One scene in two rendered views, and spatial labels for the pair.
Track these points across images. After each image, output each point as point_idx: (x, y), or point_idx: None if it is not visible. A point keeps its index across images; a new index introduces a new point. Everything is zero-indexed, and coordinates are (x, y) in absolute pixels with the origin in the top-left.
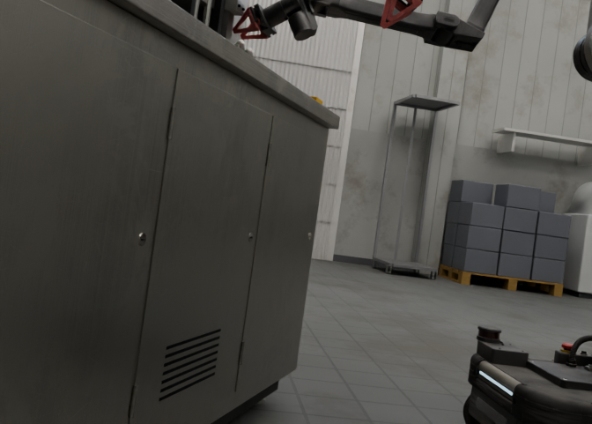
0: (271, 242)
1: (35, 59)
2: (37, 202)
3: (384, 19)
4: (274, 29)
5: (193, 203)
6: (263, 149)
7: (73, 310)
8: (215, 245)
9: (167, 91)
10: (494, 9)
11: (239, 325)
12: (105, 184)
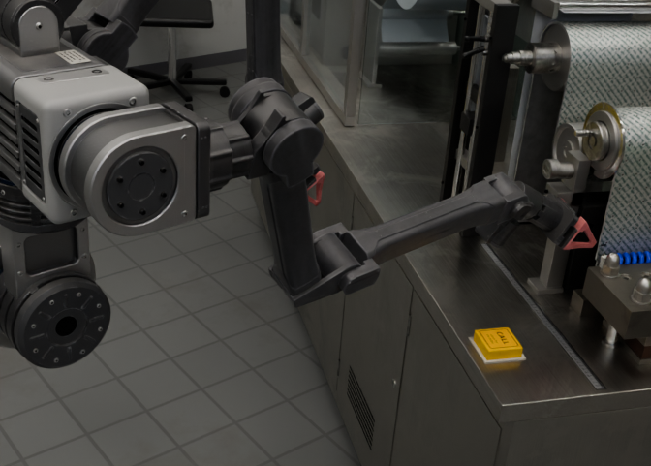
0: (415, 429)
1: (322, 165)
2: (321, 221)
3: (317, 197)
4: (551, 235)
5: (360, 291)
6: (405, 313)
7: None
8: (371, 343)
9: (351, 204)
10: (271, 237)
11: (387, 450)
12: None
